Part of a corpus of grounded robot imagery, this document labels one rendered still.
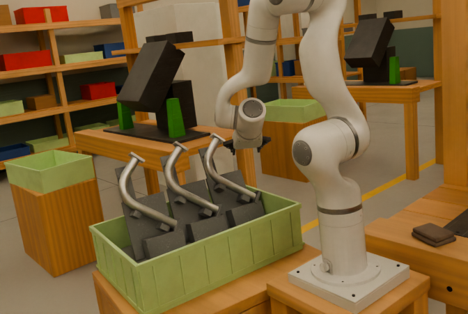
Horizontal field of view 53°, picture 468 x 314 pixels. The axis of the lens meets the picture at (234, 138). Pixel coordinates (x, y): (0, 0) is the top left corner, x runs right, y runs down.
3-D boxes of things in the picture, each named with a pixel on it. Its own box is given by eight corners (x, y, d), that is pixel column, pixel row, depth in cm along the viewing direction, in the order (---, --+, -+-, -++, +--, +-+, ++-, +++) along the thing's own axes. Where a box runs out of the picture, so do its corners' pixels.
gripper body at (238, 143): (262, 118, 157) (259, 132, 167) (232, 121, 156) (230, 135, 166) (265, 138, 154) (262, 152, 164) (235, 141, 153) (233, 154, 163)
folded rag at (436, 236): (410, 235, 141) (410, 226, 140) (431, 229, 144) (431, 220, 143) (434, 248, 132) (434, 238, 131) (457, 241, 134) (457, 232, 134)
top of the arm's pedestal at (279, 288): (357, 344, 110) (356, 329, 109) (267, 294, 135) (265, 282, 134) (431, 289, 128) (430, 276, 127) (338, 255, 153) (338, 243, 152)
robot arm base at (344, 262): (341, 294, 117) (334, 226, 114) (297, 267, 134) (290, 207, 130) (396, 269, 126) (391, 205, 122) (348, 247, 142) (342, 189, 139)
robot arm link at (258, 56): (220, 36, 131) (212, 132, 145) (276, 42, 131) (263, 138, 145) (223, 28, 139) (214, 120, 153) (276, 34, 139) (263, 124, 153)
